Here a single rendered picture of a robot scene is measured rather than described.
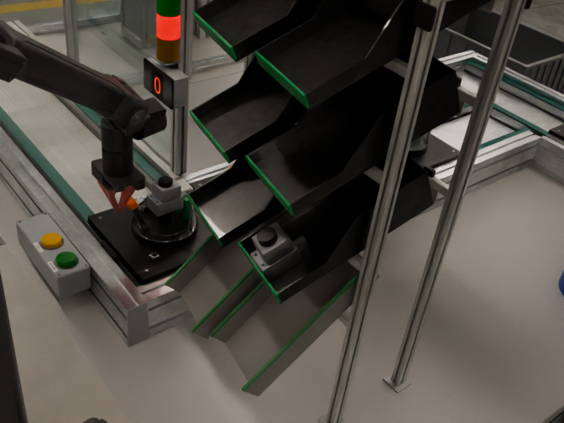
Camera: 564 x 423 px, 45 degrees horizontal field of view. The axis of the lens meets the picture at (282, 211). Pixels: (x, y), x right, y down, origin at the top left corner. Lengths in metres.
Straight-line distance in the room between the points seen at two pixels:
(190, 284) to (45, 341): 0.31
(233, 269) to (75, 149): 0.75
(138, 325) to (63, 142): 0.69
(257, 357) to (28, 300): 0.55
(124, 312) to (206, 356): 0.18
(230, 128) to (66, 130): 0.95
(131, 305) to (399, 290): 0.61
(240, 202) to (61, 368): 0.48
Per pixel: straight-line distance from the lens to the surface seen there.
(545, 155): 2.18
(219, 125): 1.08
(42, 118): 2.02
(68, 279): 1.42
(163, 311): 1.38
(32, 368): 1.39
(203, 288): 1.28
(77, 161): 1.82
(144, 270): 1.39
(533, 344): 1.58
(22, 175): 1.70
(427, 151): 1.91
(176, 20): 1.48
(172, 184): 1.42
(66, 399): 1.33
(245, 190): 1.17
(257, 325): 1.19
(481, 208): 1.94
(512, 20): 0.98
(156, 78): 1.54
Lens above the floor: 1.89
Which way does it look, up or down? 36 degrees down
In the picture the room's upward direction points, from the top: 8 degrees clockwise
